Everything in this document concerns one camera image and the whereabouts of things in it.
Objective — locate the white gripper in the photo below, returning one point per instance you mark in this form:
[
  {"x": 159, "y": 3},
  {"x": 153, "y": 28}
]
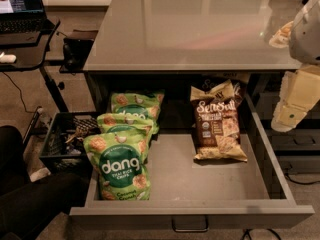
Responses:
[{"x": 306, "y": 37}]

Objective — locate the brown sea salt chip bag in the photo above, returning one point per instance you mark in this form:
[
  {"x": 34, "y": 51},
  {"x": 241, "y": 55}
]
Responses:
[{"x": 216, "y": 123}]

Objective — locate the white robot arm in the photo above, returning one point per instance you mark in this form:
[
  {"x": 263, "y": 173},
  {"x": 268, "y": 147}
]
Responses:
[{"x": 304, "y": 43}]

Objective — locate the rear green dang chip bag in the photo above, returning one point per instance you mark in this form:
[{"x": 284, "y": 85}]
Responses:
[{"x": 145, "y": 105}]

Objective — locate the green dang chip bag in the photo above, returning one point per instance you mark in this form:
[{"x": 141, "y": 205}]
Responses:
[
  {"x": 145, "y": 105},
  {"x": 119, "y": 159},
  {"x": 113, "y": 122}
]

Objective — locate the grey open drawer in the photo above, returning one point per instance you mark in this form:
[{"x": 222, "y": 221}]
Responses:
[{"x": 252, "y": 194}]

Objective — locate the front green dang chip bag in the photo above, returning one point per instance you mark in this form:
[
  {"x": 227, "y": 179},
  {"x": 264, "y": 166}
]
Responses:
[{"x": 119, "y": 159}]

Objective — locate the middle green dang chip bag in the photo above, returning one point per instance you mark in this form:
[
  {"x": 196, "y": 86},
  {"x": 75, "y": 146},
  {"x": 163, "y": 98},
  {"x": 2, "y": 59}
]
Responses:
[{"x": 113, "y": 122}]

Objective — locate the dark box on floor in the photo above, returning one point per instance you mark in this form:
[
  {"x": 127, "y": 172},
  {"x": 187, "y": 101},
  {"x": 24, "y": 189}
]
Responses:
[{"x": 76, "y": 49}]

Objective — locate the black plastic crate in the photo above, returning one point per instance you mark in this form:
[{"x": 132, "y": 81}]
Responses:
[{"x": 63, "y": 148}]

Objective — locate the black side desk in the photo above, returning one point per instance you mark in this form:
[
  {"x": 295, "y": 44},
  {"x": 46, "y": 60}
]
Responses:
[{"x": 34, "y": 58}]

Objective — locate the black laptop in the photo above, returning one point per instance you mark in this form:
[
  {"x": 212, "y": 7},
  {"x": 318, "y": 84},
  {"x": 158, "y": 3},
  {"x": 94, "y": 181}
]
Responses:
[{"x": 21, "y": 16}]

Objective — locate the white object on desk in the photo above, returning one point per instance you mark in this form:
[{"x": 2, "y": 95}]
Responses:
[{"x": 7, "y": 58}]

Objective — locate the seated person in black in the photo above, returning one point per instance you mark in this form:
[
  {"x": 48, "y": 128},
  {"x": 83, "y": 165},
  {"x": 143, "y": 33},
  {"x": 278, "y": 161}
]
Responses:
[{"x": 27, "y": 207}]

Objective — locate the metal drawer handle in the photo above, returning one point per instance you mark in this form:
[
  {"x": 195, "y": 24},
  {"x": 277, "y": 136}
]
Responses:
[{"x": 190, "y": 224}]

